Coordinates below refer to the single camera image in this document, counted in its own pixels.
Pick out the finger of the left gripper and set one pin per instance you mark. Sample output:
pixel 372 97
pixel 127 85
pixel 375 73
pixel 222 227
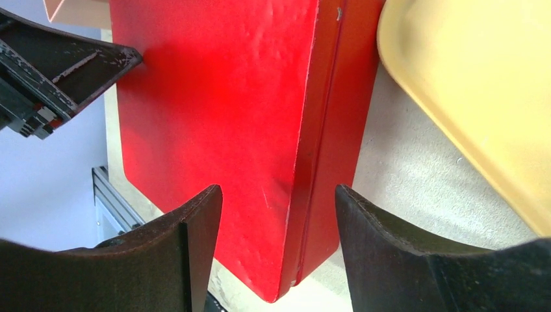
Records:
pixel 49 76

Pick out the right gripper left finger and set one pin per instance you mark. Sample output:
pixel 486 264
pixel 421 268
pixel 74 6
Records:
pixel 163 265

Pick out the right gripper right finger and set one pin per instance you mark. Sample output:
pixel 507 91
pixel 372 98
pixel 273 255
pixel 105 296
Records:
pixel 393 265

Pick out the red box lid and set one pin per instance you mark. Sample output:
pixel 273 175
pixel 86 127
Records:
pixel 219 99

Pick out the red chocolate box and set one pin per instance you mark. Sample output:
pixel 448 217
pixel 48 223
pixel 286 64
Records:
pixel 340 81

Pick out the peach desk organizer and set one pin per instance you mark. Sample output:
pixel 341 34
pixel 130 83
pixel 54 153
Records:
pixel 86 13

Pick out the yellow tray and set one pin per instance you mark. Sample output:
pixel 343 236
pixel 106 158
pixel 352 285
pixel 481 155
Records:
pixel 481 71

